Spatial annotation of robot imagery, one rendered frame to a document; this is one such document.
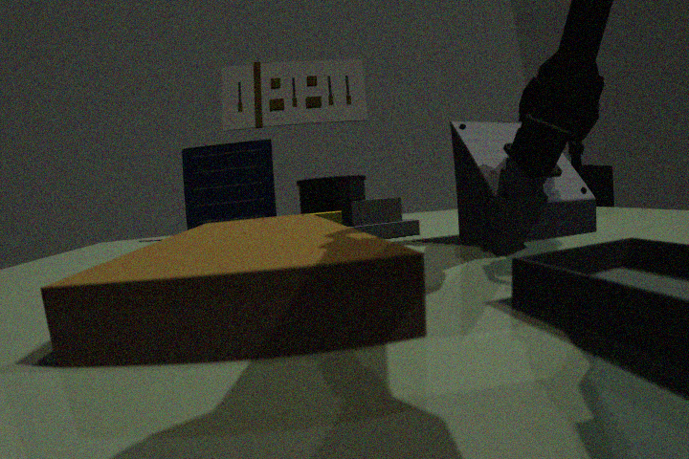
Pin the yellow rectangular block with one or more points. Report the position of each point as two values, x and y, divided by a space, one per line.
335 216

